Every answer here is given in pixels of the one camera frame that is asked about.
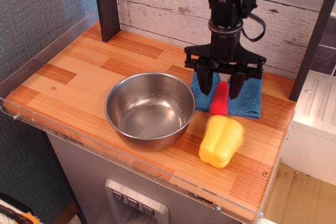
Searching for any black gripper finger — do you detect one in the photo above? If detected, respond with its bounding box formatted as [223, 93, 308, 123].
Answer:
[195, 62, 213, 95]
[229, 72, 246, 99]

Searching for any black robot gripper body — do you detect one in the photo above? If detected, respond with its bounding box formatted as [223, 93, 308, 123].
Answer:
[184, 30, 265, 76]

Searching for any red handled metal spork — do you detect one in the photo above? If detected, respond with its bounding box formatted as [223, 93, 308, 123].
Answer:
[209, 81, 229, 116]

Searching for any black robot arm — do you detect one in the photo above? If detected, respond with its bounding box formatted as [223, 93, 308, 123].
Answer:
[184, 0, 266, 99]

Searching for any blue folded cloth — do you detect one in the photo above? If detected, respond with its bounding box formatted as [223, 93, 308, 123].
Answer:
[191, 72, 262, 119]

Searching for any yellow toy bell pepper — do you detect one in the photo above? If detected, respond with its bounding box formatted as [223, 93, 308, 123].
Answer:
[199, 115, 245, 168]

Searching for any stainless steel bowl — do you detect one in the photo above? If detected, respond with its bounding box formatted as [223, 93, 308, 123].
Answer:
[104, 72, 196, 152]

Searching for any silver dispenser button panel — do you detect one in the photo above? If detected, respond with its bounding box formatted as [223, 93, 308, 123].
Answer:
[104, 178, 170, 223]

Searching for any grey toy fridge cabinet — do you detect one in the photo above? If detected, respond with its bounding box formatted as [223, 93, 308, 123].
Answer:
[47, 134, 238, 223]

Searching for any clear acrylic table guard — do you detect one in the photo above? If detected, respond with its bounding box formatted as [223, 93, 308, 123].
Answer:
[3, 13, 294, 223]

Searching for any yellow black object corner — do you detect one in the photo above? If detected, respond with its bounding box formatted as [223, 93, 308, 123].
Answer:
[1, 205, 40, 224]

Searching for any dark right frame post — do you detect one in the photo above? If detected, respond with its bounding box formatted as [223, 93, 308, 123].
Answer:
[289, 0, 335, 102]

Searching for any dark frame post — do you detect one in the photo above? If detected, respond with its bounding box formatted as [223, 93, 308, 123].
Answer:
[96, 0, 120, 42]
[289, 0, 335, 102]

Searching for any dark left frame post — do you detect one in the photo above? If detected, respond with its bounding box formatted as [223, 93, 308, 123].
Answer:
[96, 0, 120, 42]

